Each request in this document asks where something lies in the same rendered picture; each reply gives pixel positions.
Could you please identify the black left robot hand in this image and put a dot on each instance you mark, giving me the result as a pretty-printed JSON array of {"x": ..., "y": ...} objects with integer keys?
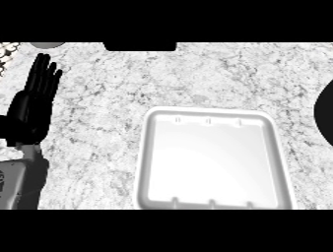
[{"x": 30, "y": 111}]

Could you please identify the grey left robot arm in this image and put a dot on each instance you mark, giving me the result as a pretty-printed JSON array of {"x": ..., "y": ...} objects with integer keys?
[{"x": 9, "y": 183}]

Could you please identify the white rectangular tray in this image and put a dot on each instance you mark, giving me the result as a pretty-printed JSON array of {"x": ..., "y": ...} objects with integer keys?
[{"x": 212, "y": 160}]

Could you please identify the grey round object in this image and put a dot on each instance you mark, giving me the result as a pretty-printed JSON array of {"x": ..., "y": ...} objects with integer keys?
[{"x": 46, "y": 44}]

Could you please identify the black flat-edged appliance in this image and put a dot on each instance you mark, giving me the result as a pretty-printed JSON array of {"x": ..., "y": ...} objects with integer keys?
[{"x": 141, "y": 46}]

